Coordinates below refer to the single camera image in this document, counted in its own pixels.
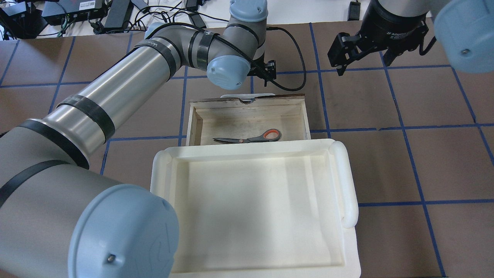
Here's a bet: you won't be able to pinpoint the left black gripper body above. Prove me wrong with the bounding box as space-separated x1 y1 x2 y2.
247 58 271 78

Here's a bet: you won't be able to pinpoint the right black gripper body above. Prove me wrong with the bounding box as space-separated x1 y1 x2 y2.
355 0 429 60

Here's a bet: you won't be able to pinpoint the orange grey scissors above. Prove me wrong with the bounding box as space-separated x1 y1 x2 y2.
213 128 282 144

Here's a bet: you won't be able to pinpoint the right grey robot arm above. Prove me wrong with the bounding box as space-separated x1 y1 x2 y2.
328 0 494 76

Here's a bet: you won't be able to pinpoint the black power adapter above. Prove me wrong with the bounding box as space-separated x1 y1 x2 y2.
347 0 361 21

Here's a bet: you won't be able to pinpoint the white plastic tray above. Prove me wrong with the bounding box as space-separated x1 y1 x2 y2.
151 139 361 278

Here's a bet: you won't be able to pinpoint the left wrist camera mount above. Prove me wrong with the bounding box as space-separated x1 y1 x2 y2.
254 59 277 87

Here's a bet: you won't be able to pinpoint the wooden drawer with white handle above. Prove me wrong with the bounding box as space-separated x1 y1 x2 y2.
186 93 311 146

